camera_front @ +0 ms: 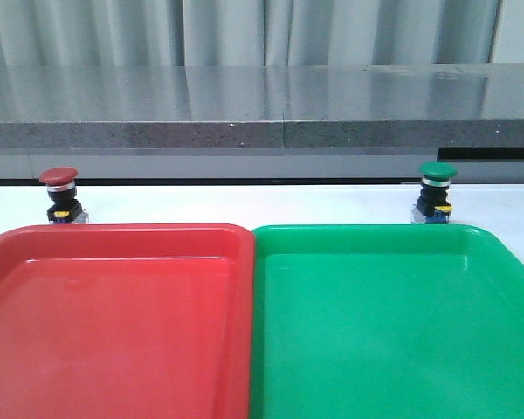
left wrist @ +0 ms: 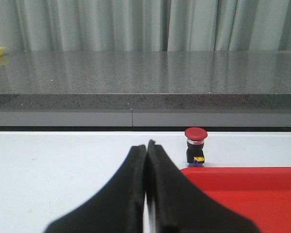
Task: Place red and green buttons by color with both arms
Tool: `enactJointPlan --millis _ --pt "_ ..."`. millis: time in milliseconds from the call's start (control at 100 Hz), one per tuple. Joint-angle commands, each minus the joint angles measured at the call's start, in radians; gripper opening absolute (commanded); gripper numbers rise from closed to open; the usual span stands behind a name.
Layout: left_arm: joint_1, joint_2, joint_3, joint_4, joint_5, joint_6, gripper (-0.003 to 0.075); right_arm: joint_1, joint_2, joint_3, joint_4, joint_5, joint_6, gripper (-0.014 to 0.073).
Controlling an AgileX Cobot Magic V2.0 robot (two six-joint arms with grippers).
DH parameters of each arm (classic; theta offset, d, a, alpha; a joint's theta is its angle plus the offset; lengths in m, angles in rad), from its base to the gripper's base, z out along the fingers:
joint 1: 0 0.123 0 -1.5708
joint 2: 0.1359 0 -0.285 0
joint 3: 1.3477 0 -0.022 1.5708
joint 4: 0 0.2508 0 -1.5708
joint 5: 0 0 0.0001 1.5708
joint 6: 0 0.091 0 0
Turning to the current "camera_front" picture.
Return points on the green plastic tray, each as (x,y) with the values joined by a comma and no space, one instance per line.
(386,321)

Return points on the grey stone counter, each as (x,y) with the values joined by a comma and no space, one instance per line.
(363,123)

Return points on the red plastic tray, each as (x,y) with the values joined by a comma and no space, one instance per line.
(126,321)

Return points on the green mushroom push button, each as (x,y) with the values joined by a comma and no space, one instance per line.
(432,206)

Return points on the white pleated curtain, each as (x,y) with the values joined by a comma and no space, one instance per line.
(246,33)

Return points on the red mushroom push button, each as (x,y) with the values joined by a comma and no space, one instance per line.
(61,188)

